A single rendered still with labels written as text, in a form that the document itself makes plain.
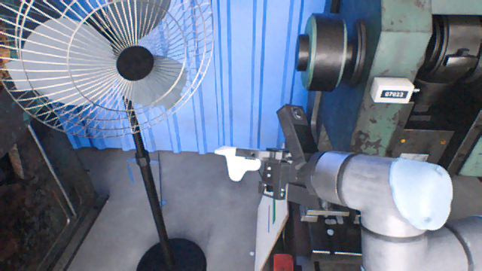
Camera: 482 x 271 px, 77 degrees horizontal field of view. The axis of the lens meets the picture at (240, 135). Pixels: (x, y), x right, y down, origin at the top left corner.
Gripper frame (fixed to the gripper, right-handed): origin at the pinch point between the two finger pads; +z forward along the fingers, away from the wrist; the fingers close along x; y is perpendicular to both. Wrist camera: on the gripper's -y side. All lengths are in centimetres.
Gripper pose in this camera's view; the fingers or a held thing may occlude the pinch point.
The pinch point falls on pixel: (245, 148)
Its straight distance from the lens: 61.6
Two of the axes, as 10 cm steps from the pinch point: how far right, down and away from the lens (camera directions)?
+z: -6.0, -0.6, 8.0
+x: 8.0, 0.5, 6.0
